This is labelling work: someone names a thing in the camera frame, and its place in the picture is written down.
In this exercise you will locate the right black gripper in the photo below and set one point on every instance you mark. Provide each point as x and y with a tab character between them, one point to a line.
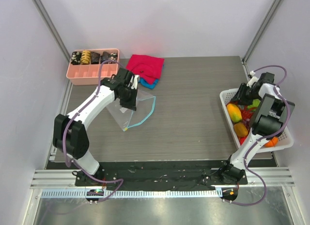
243	95

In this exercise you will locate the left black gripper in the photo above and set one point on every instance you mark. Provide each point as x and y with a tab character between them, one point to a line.
131	105

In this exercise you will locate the red toy lobster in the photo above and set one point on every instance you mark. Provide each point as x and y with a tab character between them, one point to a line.
247	111

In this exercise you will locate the brown toy potato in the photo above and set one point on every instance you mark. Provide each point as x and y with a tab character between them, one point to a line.
240	129

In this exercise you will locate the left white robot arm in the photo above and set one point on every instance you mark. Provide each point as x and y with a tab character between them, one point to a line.
70	131

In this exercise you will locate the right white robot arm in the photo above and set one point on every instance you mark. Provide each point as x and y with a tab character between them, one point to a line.
256	114

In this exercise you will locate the green toy lime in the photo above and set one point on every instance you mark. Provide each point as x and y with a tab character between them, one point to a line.
254	105

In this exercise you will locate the blue folded cloth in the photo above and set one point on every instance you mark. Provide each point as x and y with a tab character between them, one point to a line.
144	83

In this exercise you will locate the yellow orange toy mango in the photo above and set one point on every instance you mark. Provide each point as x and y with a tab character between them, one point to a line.
234	112

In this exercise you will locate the purple toy grapes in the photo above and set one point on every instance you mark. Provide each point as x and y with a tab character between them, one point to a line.
247	123

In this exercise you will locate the red folded cloth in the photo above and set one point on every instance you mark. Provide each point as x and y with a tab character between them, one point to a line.
147	67

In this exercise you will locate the black dotted sock roll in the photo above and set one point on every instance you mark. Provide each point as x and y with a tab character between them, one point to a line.
113	57

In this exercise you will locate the black patterned sock roll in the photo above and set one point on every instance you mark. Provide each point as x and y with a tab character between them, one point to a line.
104	57

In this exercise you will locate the pink compartment tray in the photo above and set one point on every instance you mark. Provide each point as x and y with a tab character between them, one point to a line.
88	74

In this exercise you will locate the dark brown sock roll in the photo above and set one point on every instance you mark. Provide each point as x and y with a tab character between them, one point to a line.
95	57

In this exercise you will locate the yellow striped sock roll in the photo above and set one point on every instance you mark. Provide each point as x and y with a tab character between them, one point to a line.
85	57

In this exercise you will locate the white plastic basket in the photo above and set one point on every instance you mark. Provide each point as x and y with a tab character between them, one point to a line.
285	139

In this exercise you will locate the black floral sock roll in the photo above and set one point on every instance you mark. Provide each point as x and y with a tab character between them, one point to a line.
76	58

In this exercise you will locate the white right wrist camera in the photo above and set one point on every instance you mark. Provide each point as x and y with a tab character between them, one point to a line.
252	79

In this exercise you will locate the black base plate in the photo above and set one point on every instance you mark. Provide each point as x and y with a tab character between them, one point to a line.
161	176

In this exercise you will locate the perforated cable duct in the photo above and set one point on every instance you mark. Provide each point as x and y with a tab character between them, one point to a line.
97	193

